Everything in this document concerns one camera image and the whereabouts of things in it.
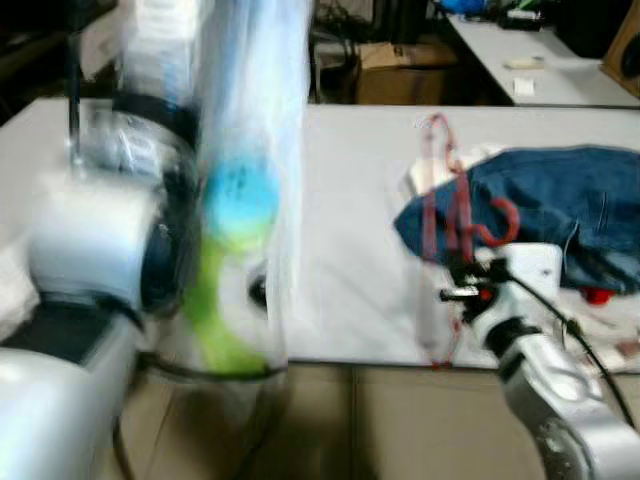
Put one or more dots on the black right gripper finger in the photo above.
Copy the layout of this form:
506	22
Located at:
462	262
460	294

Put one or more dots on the red plastic hanger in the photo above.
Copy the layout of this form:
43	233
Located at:
463	220

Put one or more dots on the blue denim jeans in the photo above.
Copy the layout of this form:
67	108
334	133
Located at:
560	200

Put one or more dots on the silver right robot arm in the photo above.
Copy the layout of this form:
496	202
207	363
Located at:
570	420

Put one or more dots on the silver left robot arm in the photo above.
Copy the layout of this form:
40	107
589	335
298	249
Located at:
70	240

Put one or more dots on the white table black legs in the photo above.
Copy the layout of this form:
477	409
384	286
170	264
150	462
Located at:
350	250
560	60

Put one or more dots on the red garment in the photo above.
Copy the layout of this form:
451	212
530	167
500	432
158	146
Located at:
597	295

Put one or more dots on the small white box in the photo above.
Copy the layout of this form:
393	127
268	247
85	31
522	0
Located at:
525	87

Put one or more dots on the brown cardboard box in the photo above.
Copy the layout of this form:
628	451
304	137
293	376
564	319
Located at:
400	80

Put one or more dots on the small flat white item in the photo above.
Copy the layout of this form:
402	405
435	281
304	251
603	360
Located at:
525	64

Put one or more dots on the blue object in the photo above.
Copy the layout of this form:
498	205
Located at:
465	5

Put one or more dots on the wooden speaker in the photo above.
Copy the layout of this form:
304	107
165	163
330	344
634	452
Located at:
622	50

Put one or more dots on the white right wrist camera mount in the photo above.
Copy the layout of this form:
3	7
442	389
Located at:
530	270

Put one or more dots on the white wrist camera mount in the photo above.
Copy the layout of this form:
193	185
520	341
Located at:
530	270
165	45

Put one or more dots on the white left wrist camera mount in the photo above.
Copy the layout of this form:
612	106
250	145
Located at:
165	45

